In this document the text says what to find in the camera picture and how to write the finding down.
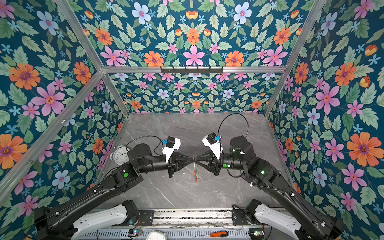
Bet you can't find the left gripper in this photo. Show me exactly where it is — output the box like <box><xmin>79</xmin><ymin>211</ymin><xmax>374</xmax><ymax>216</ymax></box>
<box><xmin>138</xmin><ymin>149</ymin><xmax>196</xmax><ymax>178</ymax></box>

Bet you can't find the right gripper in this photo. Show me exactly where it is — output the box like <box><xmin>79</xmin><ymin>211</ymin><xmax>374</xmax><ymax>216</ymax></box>
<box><xmin>194</xmin><ymin>149</ymin><xmax>247</xmax><ymax>177</ymax></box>

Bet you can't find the red capped key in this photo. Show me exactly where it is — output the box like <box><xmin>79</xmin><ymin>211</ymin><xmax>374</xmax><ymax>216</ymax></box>
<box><xmin>194</xmin><ymin>170</ymin><xmax>198</xmax><ymax>184</ymax></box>

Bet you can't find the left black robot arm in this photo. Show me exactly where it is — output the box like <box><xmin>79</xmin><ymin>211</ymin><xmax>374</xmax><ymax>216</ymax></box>
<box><xmin>34</xmin><ymin>144</ymin><xmax>195</xmax><ymax>240</ymax></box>

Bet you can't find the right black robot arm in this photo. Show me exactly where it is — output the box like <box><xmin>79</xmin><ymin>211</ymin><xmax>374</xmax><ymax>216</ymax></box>
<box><xmin>198</xmin><ymin>133</ymin><xmax>344</xmax><ymax>240</ymax></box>

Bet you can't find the white round alarm clock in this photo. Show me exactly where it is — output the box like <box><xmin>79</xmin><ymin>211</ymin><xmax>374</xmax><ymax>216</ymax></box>
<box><xmin>110</xmin><ymin>145</ymin><xmax>129</xmax><ymax>166</ymax></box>

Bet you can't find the white square clock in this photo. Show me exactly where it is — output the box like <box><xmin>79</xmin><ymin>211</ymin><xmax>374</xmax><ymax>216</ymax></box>
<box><xmin>146</xmin><ymin>231</ymin><xmax>168</xmax><ymax>240</ymax></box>

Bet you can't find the small circuit board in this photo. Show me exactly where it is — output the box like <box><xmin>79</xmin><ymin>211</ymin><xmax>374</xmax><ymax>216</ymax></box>
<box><xmin>129</xmin><ymin>229</ymin><xmax>143</xmax><ymax>238</ymax></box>

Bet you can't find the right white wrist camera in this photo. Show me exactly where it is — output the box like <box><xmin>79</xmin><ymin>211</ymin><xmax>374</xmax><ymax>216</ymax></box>
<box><xmin>202</xmin><ymin>133</ymin><xmax>223</xmax><ymax>160</ymax></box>

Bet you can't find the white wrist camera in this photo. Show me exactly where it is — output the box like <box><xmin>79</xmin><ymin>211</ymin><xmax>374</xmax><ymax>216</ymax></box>
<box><xmin>162</xmin><ymin>136</ymin><xmax>181</xmax><ymax>163</ymax></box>
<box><xmin>202</xmin><ymin>133</ymin><xmax>223</xmax><ymax>160</ymax></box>

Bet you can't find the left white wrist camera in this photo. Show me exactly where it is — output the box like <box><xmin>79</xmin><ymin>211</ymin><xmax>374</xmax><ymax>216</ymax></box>
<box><xmin>162</xmin><ymin>136</ymin><xmax>181</xmax><ymax>163</ymax></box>

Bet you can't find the left camera cable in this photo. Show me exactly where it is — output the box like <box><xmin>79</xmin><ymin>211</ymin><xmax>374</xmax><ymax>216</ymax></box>
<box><xmin>125</xmin><ymin>134</ymin><xmax>165</xmax><ymax>157</ymax></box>

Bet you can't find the camera cable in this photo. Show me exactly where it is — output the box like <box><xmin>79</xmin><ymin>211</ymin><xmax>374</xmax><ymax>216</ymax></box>
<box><xmin>125</xmin><ymin>134</ymin><xmax>165</xmax><ymax>157</ymax></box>
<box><xmin>216</xmin><ymin>112</ymin><xmax>250</xmax><ymax>139</ymax></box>

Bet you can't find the right camera cable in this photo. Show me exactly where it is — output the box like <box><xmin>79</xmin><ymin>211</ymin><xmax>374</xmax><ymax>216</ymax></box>
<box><xmin>216</xmin><ymin>112</ymin><xmax>250</xmax><ymax>139</ymax></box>

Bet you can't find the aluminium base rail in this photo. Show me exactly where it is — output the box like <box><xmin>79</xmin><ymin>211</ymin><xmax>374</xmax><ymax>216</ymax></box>
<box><xmin>68</xmin><ymin>207</ymin><xmax>316</xmax><ymax>229</ymax></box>

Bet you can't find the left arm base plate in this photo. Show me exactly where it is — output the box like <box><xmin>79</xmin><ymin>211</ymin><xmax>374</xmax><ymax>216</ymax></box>
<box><xmin>130</xmin><ymin>210</ymin><xmax>155</xmax><ymax>227</ymax></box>

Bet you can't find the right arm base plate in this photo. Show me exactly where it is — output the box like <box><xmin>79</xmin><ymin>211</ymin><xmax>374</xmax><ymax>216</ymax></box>
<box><xmin>232</xmin><ymin>209</ymin><xmax>254</xmax><ymax>226</ymax></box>

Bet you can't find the orange handled screwdriver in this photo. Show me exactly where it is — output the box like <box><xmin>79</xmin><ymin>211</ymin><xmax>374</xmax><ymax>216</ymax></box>
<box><xmin>210</xmin><ymin>231</ymin><xmax>229</xmax><ymax>238</ymax></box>

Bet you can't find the black hook rail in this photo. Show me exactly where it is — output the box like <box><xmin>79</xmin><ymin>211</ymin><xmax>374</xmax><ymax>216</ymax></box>
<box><xmin>160</xmin><ymin>67</ymin><xmax>224</xmax><ymax>74</ymax></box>

